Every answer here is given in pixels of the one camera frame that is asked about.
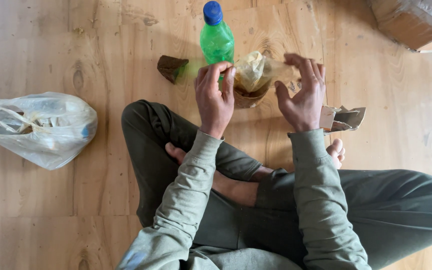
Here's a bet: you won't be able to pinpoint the person's right hand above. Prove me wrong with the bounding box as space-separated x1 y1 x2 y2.
274 53 326 133

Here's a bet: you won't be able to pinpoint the person's left hand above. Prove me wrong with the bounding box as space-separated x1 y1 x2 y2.
194 61 237 140

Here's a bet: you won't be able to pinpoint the clear plastic wrapper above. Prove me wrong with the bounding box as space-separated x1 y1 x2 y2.
233 51 302 94

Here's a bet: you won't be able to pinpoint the brown paper cup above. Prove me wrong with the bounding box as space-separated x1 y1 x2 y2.
233 83 271 110

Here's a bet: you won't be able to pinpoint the torn cardboard packet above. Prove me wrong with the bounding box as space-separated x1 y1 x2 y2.
319 105 367 136

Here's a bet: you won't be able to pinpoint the dark brown sponge block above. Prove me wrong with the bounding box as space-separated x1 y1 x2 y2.
157 55 190 85

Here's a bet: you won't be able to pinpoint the green plastic bottle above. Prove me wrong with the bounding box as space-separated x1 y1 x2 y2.
200 20 235 81

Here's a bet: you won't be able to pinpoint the blue bottle cap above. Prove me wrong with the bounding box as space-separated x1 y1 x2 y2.
203 1 224 26

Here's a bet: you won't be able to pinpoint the person's legs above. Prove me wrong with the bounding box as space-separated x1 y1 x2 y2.
121 99 432 270

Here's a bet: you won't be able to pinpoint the white plastic bag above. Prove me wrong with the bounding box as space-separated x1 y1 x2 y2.
0 92 98 171

